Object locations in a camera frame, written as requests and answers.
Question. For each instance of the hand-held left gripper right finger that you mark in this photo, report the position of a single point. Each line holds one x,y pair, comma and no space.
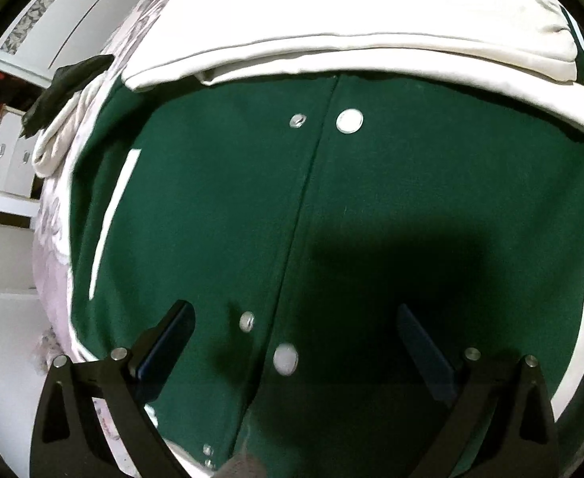
424,346

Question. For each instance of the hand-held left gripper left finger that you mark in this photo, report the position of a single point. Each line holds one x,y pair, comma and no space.
165,346

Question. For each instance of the green and white varsity jacket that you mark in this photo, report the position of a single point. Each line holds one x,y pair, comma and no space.
322,184

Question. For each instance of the white side table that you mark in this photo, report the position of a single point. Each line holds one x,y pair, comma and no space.
3,239

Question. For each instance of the white drawer cabinet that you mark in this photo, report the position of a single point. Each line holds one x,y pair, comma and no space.
8,147

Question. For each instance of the dark cloth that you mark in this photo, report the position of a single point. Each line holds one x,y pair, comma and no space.
60,89

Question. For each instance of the white wardrobe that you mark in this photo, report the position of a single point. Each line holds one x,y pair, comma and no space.
70,15

